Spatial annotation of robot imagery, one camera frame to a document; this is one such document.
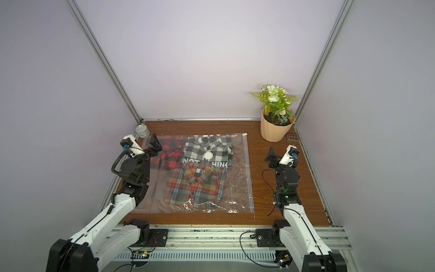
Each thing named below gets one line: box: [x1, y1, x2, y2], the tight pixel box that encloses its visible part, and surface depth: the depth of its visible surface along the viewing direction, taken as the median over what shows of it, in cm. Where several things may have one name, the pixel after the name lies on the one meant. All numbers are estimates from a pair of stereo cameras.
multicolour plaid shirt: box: [165, 161, 228, 209], surface depth 89 cm
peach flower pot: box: [260, 108, 296, 143], surface depth 100 cm
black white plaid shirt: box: [182, 136, 234, 168], surface depth 102 cm
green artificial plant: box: [250, 84, 300, 125], surface depth 94 cm
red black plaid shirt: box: [150, 136, 187, 170], surface depth 100 cm
